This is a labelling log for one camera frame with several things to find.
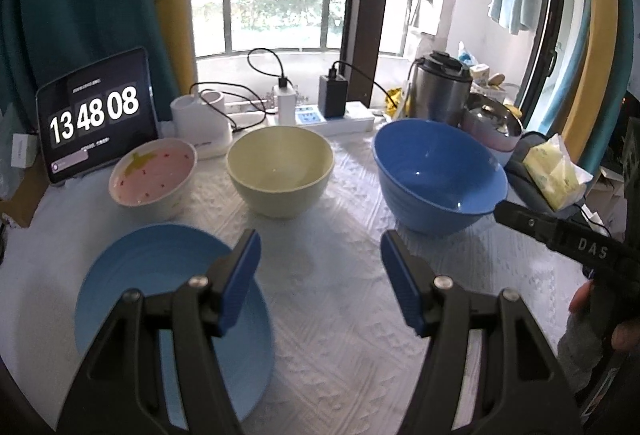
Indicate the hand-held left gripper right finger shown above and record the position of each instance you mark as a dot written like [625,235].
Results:
[400,285]

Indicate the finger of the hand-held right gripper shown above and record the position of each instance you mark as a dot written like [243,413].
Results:
[522,220]

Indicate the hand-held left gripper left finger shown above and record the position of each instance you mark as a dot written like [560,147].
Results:
[240,285]

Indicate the large blue bowl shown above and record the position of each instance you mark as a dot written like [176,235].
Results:
[435,170]

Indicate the blue plate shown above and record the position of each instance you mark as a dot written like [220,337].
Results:
[135,260]

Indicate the pale yellow bowl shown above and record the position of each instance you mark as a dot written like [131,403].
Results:
[280,175]

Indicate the pink strawberry print bowl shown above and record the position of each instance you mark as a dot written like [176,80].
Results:
[150,170]

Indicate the person's right hand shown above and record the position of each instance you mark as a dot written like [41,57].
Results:
[581,299]

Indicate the grey bag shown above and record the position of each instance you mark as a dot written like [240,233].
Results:
[520,180]

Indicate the yellow tissue pack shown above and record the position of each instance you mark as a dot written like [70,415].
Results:
[555,172]

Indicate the small cardboard carton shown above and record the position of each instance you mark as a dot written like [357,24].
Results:
[607,195]

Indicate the pale blue bowl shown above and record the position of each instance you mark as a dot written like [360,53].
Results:
[501,157]

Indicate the stainless steel bowl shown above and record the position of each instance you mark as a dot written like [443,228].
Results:
[492,115]

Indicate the black computer case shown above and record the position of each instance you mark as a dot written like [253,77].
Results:
[631,125]

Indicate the stainless steel kettle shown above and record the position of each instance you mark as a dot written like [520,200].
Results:
[440,90]

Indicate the yellow packet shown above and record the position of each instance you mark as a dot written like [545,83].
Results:
[397,101]

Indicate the blue plastic bag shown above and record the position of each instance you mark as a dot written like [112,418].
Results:
[467,55]

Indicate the white power strip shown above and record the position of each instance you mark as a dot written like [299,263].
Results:
[350,117]

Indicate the white charger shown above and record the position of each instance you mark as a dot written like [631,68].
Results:
[285,107]

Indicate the yellow curtain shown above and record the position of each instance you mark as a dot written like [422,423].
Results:
[170,15]
[600,40]

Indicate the black charger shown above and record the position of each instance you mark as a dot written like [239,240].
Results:
[332,97]

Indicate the black tablet with clock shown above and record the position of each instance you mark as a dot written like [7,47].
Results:
[95,115]

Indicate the brown cardboard box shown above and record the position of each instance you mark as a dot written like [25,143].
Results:
[25,197]

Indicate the small white box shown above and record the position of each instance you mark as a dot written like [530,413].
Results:
[24,150]

